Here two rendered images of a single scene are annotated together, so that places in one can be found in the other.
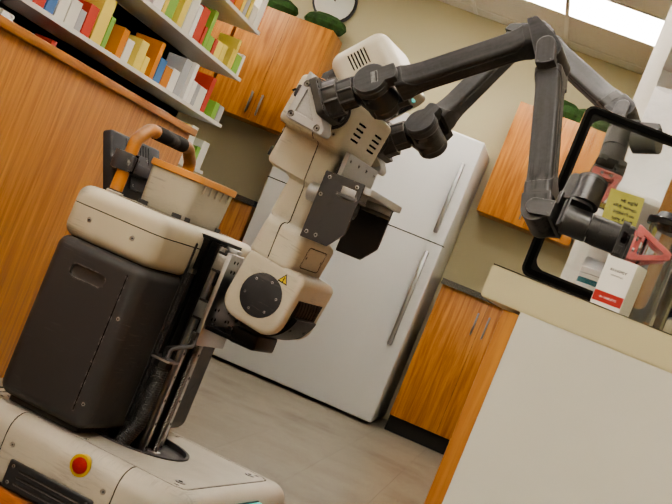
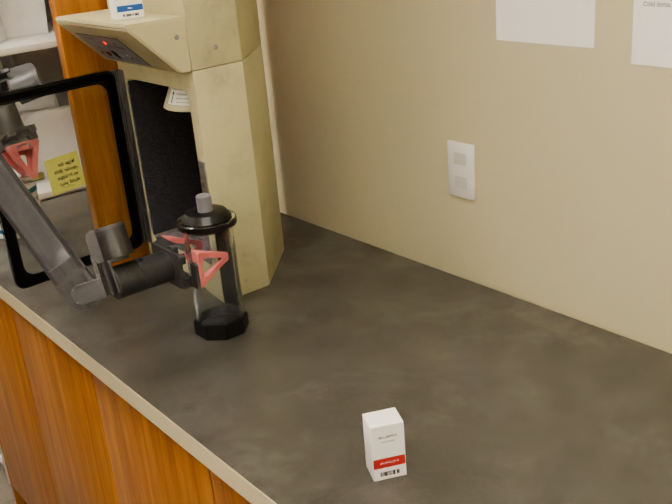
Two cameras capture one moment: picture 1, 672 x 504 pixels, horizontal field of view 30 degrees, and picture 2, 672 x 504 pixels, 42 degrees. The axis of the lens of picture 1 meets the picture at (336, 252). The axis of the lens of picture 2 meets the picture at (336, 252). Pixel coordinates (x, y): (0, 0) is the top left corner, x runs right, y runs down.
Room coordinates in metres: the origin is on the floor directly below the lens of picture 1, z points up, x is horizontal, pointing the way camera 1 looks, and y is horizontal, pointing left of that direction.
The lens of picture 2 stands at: (1.11, 0.40, 1.69)
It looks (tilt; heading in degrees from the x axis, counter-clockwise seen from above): 22 degrees down; 313
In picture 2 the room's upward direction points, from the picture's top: 5 degrees counter-clockwise
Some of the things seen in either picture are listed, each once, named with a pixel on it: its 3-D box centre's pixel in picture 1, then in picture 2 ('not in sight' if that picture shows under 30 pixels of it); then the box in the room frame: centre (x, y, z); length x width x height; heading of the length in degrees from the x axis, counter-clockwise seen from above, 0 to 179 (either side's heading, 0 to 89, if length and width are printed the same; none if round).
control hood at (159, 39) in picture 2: not in sight; (120, 43); (2.56, -0.62, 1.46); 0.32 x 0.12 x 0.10; 170
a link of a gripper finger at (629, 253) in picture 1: (645, 248); (201, 261); (2.28, -0.52, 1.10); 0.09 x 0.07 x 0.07; 79
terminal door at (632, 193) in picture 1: (619, 214); (65, 178); (2.72, -0.54, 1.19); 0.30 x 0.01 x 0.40; 85
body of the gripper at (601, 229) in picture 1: (607, 235); (157, 268); (2.33, -0.45, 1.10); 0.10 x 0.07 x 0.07; 170
